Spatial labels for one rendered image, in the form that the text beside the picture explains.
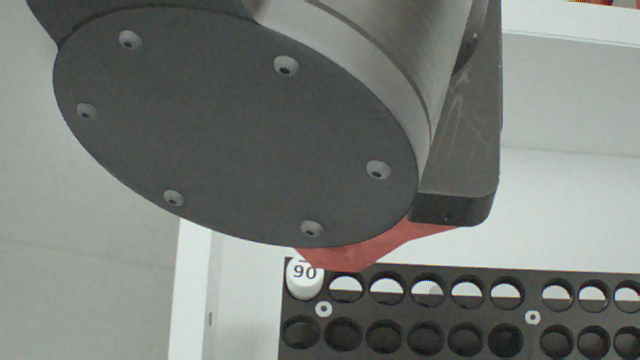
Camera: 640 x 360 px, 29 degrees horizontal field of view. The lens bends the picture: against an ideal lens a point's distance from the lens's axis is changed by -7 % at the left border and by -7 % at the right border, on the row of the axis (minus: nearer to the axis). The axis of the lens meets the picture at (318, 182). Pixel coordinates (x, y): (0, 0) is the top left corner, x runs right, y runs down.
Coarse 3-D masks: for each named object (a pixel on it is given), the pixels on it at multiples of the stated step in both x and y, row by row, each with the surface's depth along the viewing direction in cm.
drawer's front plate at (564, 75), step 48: (528, 0) 48; (528, 48) 48; (576, 48) 48; (624, 48) 47; (528, 96) 51; (576, 96) 51; (624, 96) 51; (528, 144) 55; (576, 144) 55; (624, 144) 54
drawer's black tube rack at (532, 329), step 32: (288, 288) 49; (288, 320) 45; (320, 320) 45; (352, 320) 45; (384, 320) 45; (416, 320) 45; (448, 320) 45; (480, 320) 45; (512, 320) 45; (544, 320) 45; (576, 320) 45; (608, 320) 45; (288, 352) 45; (320, 352) 45; (352, 352) 45; (384, 352) 48; (416, 352) 48; (448, 352) 45; (480, 352) 45; (512, 352) 48; (544, 352) 45; (576, 352) 45; (608, 352) 45
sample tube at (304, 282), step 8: (296, 264) 45; (304, 264) 45; (288, 272) 45; (296, 272) 45; (304, 272) 45; (312, 272) 45; (320, 272) 45; (288, 280) 45; (296, 280) 44; (304, 280) 44; (312, 280) 44; (320, 280) 45; (296, 288) 45; (304, 288) 45; (312, 288) 45; (320, 288) 45; (296, 296) 46; (304, 296) 45; (312, 296) 45
